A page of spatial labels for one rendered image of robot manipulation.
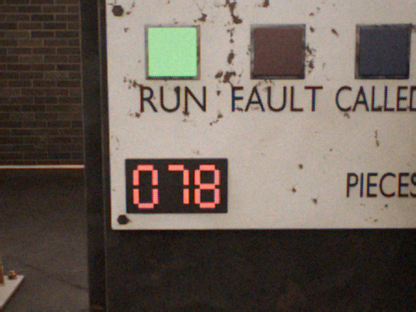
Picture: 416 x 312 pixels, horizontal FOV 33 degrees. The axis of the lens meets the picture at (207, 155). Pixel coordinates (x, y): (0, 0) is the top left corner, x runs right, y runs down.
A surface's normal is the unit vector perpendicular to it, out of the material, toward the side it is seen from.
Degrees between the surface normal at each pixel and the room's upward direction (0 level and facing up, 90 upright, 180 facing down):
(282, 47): 90
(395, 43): 90
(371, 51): 90
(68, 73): 90
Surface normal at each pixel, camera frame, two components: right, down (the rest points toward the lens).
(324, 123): 0.00, 0.17
